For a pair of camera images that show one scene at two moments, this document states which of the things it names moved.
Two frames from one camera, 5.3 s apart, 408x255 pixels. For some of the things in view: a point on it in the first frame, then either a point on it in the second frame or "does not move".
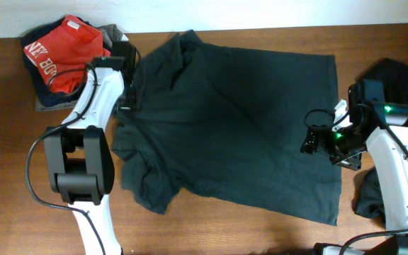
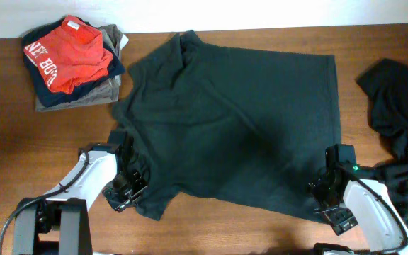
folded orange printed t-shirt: x=61 y=57 does not move
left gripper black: x=130 y=102 -> x=121 y=203
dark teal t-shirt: x=227 y=124 does not move
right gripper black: x=319 y=134 -> x=341 y=221
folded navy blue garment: x=54 y=98 does not move
